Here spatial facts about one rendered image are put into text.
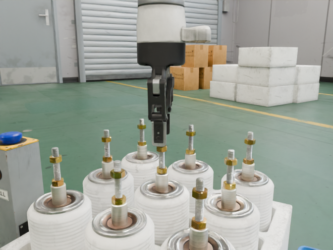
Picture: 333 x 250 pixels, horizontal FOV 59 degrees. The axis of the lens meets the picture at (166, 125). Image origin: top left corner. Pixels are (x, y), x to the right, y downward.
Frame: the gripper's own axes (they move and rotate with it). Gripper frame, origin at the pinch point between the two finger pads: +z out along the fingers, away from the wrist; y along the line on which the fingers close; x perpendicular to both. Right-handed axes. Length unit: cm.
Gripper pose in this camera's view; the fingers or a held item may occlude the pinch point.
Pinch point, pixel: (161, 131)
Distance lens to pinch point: 49.0
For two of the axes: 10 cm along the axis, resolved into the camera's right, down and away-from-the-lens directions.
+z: 0.0, 9.7, 2.3
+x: 10.0, 0.2, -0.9
